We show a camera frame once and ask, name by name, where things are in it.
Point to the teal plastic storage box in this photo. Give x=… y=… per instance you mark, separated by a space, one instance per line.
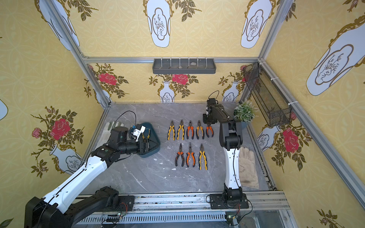
x=153 y=140

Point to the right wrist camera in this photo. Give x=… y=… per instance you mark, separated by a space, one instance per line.
x=211 y=102

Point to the green white artificial plant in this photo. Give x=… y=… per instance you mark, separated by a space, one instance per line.
x=245 y=112

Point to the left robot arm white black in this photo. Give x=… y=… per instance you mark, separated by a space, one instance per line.
x=57 y=209

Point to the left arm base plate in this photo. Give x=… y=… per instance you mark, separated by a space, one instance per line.
x=124 y=203

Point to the red orange black pliers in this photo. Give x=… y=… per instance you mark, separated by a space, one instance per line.
x=190 y=131

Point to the yellow long nose pliers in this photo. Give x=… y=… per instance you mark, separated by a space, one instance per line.
x=146 y=135

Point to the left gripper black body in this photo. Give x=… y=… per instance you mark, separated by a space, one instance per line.
x=145 y=141

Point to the left work glove beige green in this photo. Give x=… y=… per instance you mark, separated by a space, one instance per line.
x=107 y=132

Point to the black wire mesh basket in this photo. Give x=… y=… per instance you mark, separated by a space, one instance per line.
x=271 y=103

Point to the yellow black pliers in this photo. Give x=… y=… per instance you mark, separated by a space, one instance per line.
x=202 y=158
x=181 y=131
x=171 y=131

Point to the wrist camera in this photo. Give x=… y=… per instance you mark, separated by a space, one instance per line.
x=211 y=102
x=137 y=132

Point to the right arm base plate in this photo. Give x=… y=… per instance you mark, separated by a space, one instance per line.
x=220 y=202

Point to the aluminium front rail frame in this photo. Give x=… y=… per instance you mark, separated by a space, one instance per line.
x=194 y=206

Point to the grey wall shelf tray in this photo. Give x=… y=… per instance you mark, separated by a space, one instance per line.
x=184 y=66

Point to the blue flower pot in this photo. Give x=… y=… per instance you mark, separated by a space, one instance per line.
x=244 y=125

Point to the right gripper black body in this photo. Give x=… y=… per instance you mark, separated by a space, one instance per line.
x=207 y=118

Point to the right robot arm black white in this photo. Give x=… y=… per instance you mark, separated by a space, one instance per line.
x=230 y=138

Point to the orange long nose pliers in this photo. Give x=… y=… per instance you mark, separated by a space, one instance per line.
x=209 y=130

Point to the right work glove beige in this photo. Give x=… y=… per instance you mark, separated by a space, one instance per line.
x=247 y=168

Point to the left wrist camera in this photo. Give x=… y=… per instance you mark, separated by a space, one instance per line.
x=137 y=132

